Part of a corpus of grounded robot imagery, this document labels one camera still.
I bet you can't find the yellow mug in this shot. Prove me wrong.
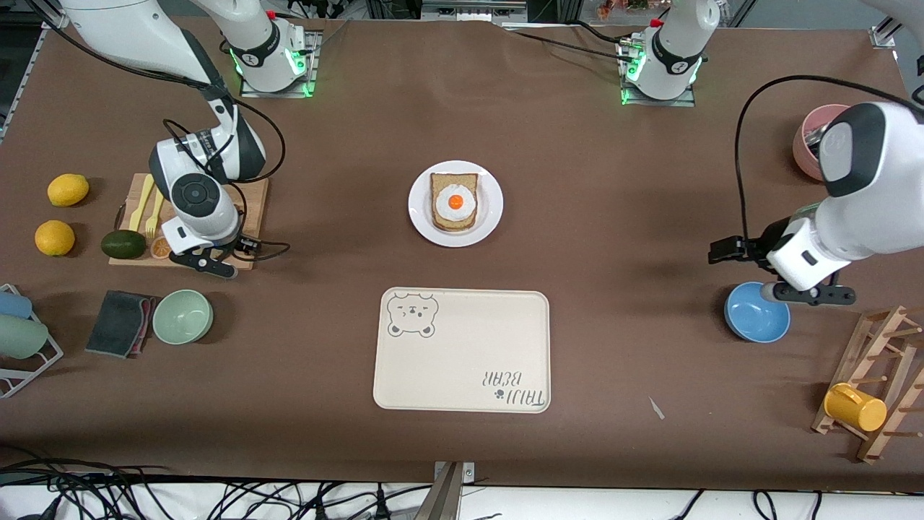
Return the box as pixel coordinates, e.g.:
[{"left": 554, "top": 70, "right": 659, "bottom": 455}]
[{"left": 824, "top": 383, "right": 888, "bottom": 433}]

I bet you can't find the white wire rack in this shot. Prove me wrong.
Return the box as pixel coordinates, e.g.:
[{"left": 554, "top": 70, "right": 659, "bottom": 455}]
[{"left": 0, "top": 283, "right": 64, "bottom": 399}]

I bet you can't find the round yellow-orange citrus fruit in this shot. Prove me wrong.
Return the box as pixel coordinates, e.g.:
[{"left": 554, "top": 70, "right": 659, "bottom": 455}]
[{"left": 35, "top": 220, "right": 76, "bottom": 257}]

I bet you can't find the black camera cable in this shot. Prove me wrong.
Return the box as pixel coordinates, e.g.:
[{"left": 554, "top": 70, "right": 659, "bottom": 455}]
[
  {"left": 733, "top": 74, "right": 924, "bottom": 243},
  {"left": 29, "top": 0, "right": 292, "bottom": 261}
]

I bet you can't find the grey angled bar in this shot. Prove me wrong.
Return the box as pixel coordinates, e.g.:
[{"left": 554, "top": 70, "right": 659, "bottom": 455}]
[{"left": 411, "top": 462, "right": 465, "bottom": 520}]

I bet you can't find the green avocado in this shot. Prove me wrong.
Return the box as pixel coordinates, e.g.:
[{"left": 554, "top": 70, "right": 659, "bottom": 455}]
[{"left": 100, "top": 229, "right": 147, "bottom": 260}]

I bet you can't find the pink bowl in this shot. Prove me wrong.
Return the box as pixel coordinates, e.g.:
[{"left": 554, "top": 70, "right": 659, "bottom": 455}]
[{"left": 793, "top": 104, "right": 853, "bottom": 183}]

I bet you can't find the yellow lemon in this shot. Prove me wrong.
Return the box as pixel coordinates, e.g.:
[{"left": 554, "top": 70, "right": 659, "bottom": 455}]
[{"left": 47, "top": 173, "right": 90, "bottom": 208}]

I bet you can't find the yellow plastic fork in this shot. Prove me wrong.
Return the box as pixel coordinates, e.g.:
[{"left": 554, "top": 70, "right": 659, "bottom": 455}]
[{"left": 144, "top": 188, "right": 167, "bottom": 240}]

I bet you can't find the pale green cup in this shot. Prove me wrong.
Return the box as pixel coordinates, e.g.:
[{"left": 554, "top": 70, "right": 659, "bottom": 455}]
[{"left": 0, "top": 315, "right": 50, "bottom": 360}]

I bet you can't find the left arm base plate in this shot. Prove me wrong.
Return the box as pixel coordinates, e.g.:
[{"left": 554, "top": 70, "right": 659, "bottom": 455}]
[{"left": 617, "top": 36, "right": 697, "bottom": 108}]

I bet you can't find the yellow plastic knife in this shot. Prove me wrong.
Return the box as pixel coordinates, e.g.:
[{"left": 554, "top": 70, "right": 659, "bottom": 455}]
[{"left": 128, "top": 174, "right": 156, "bottom": 233}]

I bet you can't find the fried egg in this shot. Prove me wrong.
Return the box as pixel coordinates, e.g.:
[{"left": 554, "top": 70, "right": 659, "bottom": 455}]
[{"left": 435, "top": 184, "right": 478, "bottom": 222}]

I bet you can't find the white round plate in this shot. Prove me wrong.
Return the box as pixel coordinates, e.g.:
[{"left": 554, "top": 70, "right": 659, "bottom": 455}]
[{"left": 408, "top": 160, "right": 504, "bottom": 248}]

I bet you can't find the dark grey cloth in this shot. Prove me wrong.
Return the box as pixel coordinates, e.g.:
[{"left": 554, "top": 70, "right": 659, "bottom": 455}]
[{"left": 84, "top": 290, "right": 156, "bottom": 360}]

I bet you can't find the blue bowl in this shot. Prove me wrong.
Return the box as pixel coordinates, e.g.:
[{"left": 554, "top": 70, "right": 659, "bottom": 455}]
[{"left": 724, "top": 282, "right": 791, "bottom": 344}]

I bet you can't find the bread slice under egg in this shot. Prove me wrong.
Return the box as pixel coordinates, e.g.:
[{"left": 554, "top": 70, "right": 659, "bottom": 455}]
[{"left": 430, "top": 172, "right": 479, "bottom": 233}]

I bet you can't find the cream tray with bear print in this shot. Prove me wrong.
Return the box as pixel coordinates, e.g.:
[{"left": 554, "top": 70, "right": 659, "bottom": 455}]
[{"left": 372, "top": 287, "right": 552, "bottom": 415}]

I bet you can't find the wooden mug rack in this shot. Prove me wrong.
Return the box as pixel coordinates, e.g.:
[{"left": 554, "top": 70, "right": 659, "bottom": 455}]
[{"left": 811, "top": 305, "right": 924, "bottom": 464}]

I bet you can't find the metal edge bracket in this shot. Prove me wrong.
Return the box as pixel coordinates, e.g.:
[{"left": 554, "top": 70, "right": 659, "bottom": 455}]
[{"left": 433, "top": 461, "right": 476, "bottom": 486}]

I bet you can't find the light blue cup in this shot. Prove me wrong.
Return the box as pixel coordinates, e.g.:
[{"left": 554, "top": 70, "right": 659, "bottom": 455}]
[{"left": 0, "top": 290, "right": 34, "bottom": 320}]

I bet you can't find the wooden cutting board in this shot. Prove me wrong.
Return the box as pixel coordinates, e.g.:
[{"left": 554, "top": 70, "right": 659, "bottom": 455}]
[{"left": 108, "top": 173, "right": 269, "bottom": 272}]

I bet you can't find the pale green bowl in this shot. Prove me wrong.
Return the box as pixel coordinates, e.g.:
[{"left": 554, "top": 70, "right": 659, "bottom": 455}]
[{"left": 152, "top": 289, "right": 214, "bottom": 345}]

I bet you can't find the black left camera cable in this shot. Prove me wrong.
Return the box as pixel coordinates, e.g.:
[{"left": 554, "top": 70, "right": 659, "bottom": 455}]
[{"left": 733, "top": 74, "right": 924, "bottom": 243}]

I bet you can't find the black right camera cable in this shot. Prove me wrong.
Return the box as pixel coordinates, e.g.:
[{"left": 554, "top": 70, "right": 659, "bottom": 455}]
[{"left": 29, "top": 0, "right": 292, "bottom": 261}]

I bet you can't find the black floor cable tangle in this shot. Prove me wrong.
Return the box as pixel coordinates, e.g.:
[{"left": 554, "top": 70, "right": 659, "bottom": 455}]
[{"left": 0, "top": 444, "right": 434, "bottom": 520}]

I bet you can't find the black table cable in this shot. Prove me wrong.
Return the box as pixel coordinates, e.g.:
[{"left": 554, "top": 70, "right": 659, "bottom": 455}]
[{"left": 498, "top": 22, "right": 630, "bottom": 64}]

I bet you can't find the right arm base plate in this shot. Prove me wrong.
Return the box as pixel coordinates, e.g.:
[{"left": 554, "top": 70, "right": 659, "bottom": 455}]
[{"left": 240, "top": 29, "right": 320, "bottom": 99}]

